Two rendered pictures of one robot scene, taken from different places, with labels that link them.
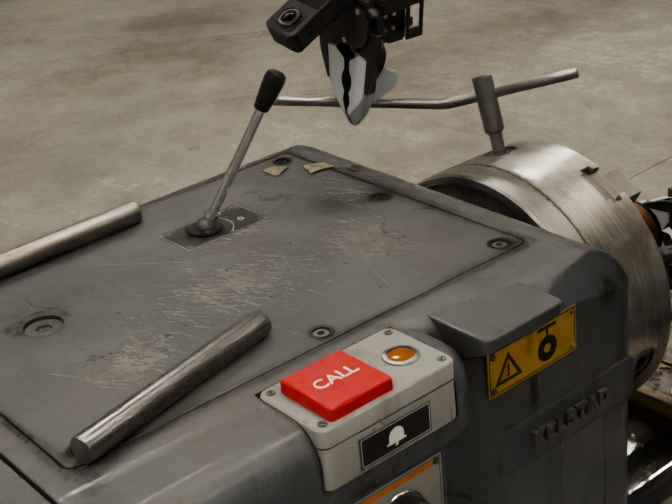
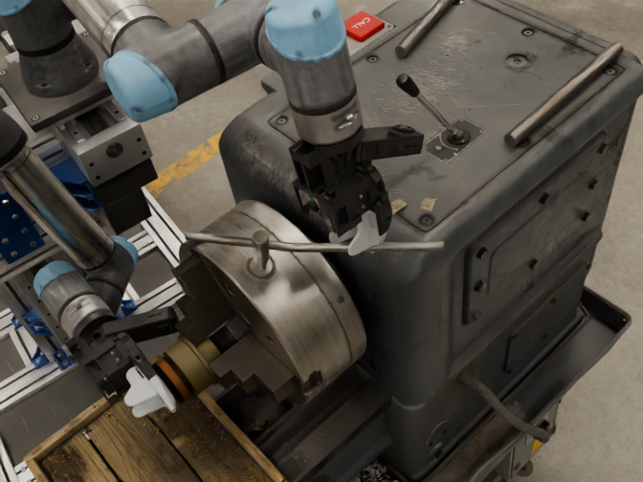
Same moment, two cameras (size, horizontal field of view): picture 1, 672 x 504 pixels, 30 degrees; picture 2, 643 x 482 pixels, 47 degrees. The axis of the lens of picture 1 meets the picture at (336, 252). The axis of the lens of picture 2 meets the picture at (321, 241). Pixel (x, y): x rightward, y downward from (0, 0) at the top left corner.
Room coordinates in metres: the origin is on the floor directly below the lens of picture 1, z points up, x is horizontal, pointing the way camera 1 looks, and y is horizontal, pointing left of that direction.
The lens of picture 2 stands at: (1.91, -0.06, 2.03)
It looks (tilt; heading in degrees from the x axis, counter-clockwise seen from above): 50 degrees down; 183
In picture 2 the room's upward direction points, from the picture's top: 10 degrees counter-clockwise
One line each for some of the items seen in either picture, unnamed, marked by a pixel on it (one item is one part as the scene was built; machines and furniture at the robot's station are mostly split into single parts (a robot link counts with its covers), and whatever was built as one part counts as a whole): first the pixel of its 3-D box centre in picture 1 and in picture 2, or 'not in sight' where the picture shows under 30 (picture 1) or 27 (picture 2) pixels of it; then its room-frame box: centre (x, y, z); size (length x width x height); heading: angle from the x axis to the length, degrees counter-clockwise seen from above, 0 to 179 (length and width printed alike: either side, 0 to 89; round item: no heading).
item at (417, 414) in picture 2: not in sight; (430, 353); (0.97, 0.10, 0.43); 0.60 x 0.48 x 0.86; 128
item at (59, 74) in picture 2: not in sight; (53, 54); (0.65, -0.60, 1.21); 0.15 x 0.15 x 0.10
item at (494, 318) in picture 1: (491, 320); (294, 82); (0.89, -0.12, 1.24); 0.09 x 0.08 x 0.03; 128
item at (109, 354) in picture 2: not in sight; (109, 355); (1.29, -0.45, 1.08); 0.12 x 0.09 x 0.08; 36
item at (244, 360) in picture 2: not in sight; (263, 372); (1.35, -0.21, 1.08); 0.12 x 0.11 x 0.05; 38
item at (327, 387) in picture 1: (336, 388); (362, 28); (0.78, 0.01, 1.26); 0.06 x 0.06 x 0.02; 38
